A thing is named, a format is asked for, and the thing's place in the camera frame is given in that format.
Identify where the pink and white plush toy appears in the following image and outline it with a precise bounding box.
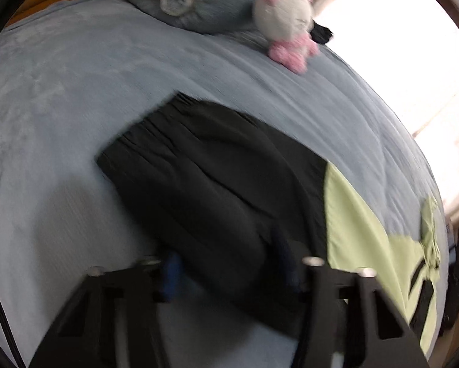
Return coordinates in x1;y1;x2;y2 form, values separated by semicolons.
252;0;321;74

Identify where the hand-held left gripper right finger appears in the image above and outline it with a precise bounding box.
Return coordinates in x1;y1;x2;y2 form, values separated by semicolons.
270;228;431;368

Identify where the blue-grey bed blanket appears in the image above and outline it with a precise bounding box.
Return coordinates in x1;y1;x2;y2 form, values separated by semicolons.
0;0;450;368

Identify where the orange headboard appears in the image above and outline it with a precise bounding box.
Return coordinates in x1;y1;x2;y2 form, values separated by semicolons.
7;0;119;27

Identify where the black and green garment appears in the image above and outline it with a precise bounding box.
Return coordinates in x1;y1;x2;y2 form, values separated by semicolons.
95;91;442;357

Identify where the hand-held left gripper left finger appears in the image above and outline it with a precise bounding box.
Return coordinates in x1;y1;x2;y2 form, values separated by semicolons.
28;251;184;368

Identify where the blue-grey pillow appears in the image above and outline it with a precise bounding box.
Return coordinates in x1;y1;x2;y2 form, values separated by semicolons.
116;0;277;36

